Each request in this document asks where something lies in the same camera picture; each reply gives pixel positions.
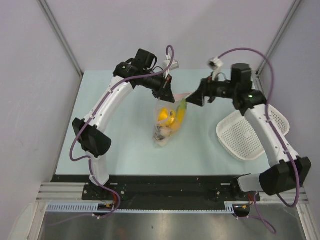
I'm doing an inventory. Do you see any yellow bell pepper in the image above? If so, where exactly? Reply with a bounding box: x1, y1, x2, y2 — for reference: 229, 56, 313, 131
158, 108, 176, 127

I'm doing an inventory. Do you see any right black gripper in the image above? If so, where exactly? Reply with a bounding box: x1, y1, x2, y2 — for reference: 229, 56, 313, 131
185, 72, 237, 108

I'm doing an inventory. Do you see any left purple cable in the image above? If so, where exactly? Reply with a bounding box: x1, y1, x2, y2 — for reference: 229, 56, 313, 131
48, 44, 175, 223

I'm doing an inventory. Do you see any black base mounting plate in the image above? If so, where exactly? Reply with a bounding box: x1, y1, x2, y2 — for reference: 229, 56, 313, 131
82, 175, 254, 207

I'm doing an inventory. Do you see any white perforated plastic basket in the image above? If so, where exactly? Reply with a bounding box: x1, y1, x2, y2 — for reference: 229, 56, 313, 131
216, 103, 291, 161

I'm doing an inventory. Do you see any clear zip top bag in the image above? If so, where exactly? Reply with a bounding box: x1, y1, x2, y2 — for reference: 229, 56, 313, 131
152, 93, 191, 147

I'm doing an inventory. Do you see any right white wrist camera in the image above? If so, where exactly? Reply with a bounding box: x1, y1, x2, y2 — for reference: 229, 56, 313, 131
207, 57, 224, 80

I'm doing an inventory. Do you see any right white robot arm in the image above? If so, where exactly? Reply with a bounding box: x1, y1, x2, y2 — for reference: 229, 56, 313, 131
186, 63, 312, 201

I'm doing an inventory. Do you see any aluminium frame rail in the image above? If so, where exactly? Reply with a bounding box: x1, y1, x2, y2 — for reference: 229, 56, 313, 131
36, 181, 87, 203

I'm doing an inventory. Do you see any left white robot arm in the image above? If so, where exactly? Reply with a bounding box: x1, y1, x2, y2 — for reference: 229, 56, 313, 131
72, 45, 175, 200

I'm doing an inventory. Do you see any white slotted cable duct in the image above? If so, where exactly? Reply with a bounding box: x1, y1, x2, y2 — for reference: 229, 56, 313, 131
46, 201, 249, 214

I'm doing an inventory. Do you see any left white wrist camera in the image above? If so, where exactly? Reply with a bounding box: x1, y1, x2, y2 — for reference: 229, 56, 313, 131
162, 59, 179, 76

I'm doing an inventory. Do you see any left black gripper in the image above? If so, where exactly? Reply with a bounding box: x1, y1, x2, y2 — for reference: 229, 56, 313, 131
140, 70, 175, 104

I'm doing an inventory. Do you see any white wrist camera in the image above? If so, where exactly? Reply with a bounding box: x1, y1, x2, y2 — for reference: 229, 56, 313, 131
207, 57, 224, 80
162, 59, 179, 76

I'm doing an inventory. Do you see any yellow banana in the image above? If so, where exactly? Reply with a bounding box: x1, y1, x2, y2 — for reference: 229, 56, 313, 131
171, 107, 187, 132

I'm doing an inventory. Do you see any purple cable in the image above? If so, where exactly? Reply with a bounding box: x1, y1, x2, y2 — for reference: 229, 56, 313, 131
48, 44, 175, 223
218, 47, 301, 235

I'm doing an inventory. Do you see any green leek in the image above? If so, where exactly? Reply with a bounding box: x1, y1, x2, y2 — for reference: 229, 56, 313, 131
179, 98, 188, 109

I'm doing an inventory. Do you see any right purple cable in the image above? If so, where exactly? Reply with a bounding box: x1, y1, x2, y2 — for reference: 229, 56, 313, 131
218, 47, 301, 235

